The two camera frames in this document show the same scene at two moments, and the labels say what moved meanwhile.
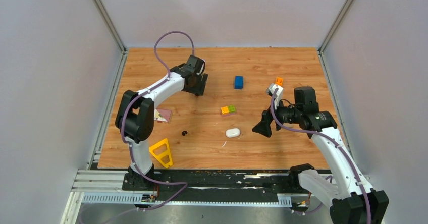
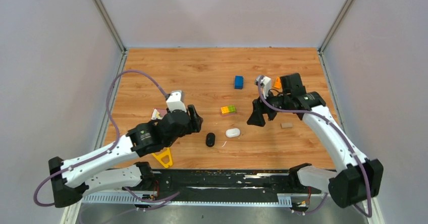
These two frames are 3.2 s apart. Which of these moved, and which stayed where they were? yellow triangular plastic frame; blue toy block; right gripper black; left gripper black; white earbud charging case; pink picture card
Moved: right gripper black; left gripper black
Stayed: yellow triangular plastic frame; white earbud charging case; blue toy block; pink picture card
